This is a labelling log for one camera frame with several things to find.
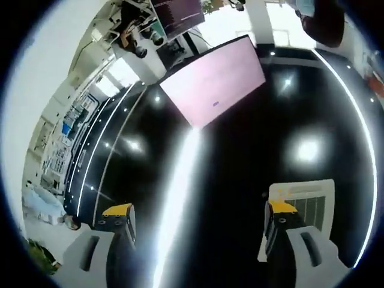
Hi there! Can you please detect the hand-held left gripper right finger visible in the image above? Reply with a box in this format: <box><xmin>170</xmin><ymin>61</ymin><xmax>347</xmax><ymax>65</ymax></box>
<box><xmin>263</xmin><ymin>200</ymin><xmax>352</xmax><ymax>288</ymax></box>

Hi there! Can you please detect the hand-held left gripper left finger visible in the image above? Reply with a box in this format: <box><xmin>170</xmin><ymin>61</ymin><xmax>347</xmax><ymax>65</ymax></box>
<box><xmin>61</xmin><ymin>203</ymin><xmax>138</xmax><ymax>288</ymax></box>

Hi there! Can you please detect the white ceiling air vent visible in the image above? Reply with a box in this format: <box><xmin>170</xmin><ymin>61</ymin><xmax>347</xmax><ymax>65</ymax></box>
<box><xmin>257</xmin><ymin>179</ymin><xmax>336</xmax><ymax>262</ymax></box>

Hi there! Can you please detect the wide white ceiling light strip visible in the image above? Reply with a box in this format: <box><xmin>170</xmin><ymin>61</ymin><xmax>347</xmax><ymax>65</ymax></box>
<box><xmin>152</xmin><ymin>128</ymin><xmax>208</xmax><ymax>288</ymax></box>

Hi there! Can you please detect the cluttered storage shelf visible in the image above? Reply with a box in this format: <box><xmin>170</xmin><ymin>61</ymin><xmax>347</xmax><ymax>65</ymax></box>
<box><xmin>38</xmin><ymin>91</ymin><xmax>101</xmax><ymax>194</ymax></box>

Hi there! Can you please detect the thin curved ceiling light strip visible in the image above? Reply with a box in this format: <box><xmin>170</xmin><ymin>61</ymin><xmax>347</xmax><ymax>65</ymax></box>
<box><xmin>311</xmin><ymin>49</ymin><xmax>378</xmax><ymax>269</ymax></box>

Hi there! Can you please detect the red object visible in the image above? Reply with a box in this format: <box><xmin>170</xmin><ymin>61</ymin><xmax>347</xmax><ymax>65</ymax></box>
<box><xmin>367</xmin><ymin>74</ymin><xmax>384</xmax><ymax>97</ymax></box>

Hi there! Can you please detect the monitor with pink screen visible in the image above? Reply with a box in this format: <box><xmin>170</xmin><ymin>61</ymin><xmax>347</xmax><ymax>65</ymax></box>
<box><xmin>158</xmin><ymin>34</ymin><xmax>267</xmax><ymax>130</ymax></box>

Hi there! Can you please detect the monitor with dark screen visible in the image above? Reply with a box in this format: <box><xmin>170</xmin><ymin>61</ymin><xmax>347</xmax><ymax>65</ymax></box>
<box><xmin>151</xmin><ymin>0</ymin><xmax>206</xmax><ymax>42</ymax></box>

